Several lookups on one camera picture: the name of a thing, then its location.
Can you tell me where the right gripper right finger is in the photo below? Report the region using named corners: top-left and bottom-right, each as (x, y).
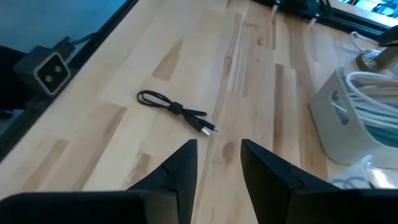
top-left (241, 139), bottom-right (398, 224)

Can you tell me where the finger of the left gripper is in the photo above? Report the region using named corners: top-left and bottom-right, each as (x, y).
top-left (356, 45), bottom-right (398, 73)
top-left (377, 26), bottom-right (398, 47)

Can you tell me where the beige cable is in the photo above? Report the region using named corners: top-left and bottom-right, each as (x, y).
top-left (344, 70), bottom-right (398, 94)

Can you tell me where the thin white cable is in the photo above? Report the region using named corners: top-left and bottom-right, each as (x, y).
top-left (349, 30), bottom-right (382, 62)

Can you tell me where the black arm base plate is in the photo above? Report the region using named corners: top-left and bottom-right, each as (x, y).
top-left (257, 0), bottom-right (333, 18)

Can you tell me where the thick white cable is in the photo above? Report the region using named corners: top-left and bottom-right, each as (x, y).
top-left (330, 91), bottom-right (398, 128)

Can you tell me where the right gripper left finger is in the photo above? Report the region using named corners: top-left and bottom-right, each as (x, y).
top-left (0, 139), bottom-right (199, 224)

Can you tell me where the light blue cable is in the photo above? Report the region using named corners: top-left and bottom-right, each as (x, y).
top-left (363, 124), bottom-right (398, 147)

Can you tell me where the short black USB cable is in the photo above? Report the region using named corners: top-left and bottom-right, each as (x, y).
top-left (136, 90), bottom-right (220, 137)

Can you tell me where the clear bin with white cable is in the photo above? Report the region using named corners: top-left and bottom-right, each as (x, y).
top-left (309, 67), bottom-right (398, 170)

